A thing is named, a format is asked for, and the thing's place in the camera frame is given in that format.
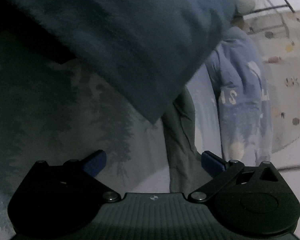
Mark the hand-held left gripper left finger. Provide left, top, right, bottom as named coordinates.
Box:
left=20, top=150, right=122, bottom=203

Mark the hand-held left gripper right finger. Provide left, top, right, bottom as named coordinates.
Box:
left=188, top=151, right=289, bottom=203

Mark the grey t-shirt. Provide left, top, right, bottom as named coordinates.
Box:
left=162, top=87, right=205, bottom=193

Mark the black metal clothes rack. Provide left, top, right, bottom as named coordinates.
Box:
left=230, top=0, right=296, bottom=34

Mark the bed with light blue sheet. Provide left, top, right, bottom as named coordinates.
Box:
left=0, top=37, right=227, bottom=240

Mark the light blue printed duvet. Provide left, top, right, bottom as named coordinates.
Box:
left=204, top=27, right=273, bottom=168

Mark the dark teal cloth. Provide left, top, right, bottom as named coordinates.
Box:
left=0, top=0, right=238, bottom=126

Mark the pineapple print curtain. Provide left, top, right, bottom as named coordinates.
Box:
left=236, top=7, right=300, bottom=157

